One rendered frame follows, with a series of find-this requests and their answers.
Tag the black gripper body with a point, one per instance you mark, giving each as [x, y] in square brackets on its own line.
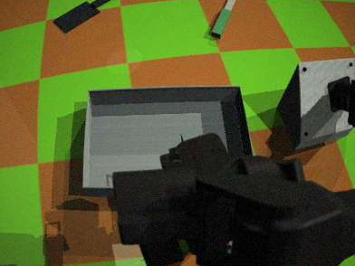
[163, 253]

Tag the black spatula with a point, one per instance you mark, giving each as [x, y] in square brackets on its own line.
[79, 15]

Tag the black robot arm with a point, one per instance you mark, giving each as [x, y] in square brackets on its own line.
[276, 217]

